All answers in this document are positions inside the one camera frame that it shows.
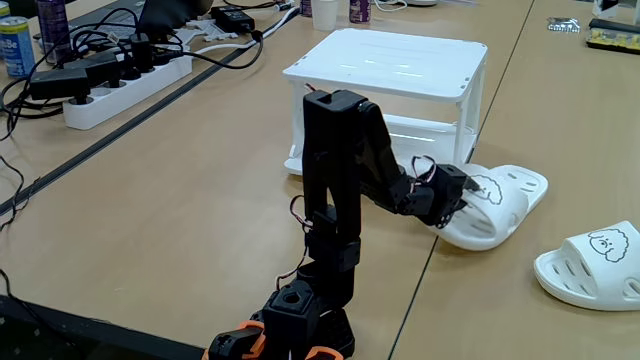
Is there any black plug-in adapter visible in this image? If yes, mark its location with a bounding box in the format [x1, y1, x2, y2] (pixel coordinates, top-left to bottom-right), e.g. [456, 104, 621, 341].
[63, 49, 122, 90]
[28, 67, 93, 106]

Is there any white shoe rack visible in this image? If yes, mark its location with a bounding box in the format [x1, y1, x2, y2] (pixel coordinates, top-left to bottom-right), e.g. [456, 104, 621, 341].
[282, 27, 489, 177]

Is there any white printed bracket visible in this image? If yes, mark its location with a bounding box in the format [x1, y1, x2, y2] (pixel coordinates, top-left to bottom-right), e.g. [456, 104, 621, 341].
[192, 18, 240, 43]
[172, 27, 201, 47]

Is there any thin black cable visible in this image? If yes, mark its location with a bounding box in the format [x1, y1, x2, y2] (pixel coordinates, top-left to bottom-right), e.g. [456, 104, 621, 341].
[0, 153, 42, 234]

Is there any blue drink can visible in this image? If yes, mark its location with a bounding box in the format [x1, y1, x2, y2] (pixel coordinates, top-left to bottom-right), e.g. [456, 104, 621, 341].
[0, 15, 37, 79]

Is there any dark laptop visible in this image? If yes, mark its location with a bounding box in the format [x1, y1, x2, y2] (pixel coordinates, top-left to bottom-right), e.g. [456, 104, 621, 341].
[67, 0, 217, 44]

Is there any black and yellow case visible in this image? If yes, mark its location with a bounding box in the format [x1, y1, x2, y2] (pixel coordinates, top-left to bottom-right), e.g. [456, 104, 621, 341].
[585, 18, 640, 56]

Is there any white dog print slipper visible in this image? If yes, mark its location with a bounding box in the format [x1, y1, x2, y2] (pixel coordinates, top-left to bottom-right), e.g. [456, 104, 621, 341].
[533, 220, 640, 312]
[434, 163, 550, 252]

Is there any silver foil wrapper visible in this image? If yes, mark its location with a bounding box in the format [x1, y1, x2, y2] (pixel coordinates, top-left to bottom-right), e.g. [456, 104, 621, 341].
[546, 16, 583, 35]

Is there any purple drink can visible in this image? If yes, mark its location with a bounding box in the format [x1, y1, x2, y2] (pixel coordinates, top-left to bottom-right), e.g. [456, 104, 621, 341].
[348, 0, 373, 25]

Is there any white power strip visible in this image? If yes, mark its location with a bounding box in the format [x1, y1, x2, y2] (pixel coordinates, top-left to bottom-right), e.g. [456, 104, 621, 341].
[62, 53, 194, 132]

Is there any small black power brick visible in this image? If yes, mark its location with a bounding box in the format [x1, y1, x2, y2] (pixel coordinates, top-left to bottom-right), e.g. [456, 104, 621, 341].
[209, 4, 257, 34]

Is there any pale box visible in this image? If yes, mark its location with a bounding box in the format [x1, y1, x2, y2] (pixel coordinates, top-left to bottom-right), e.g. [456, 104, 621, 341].
[591, 0, 640, 27]

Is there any black cable with ferrite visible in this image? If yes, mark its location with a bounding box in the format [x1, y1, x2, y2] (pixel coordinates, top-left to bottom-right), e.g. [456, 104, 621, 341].
[149, 28, 266, 71]

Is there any white paper cup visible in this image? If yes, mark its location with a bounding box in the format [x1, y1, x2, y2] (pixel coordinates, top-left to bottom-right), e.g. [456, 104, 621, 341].
[310, 0, 341, 33]

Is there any thick white cable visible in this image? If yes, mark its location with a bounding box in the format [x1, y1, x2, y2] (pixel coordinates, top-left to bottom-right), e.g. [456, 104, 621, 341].
[192, 4, 302, 57]

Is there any tall purple can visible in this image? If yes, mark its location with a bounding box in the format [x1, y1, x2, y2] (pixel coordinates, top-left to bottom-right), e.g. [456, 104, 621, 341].
[35, 0, 72, 65]

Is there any black wall plug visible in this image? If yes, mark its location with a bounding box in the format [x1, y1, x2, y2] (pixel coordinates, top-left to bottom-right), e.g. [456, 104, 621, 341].
[128, 32, 155, 75]

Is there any thin white coiled cable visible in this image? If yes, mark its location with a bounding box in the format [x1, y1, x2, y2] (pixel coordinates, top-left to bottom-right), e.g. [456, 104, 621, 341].
[372, 0, 409, 13]

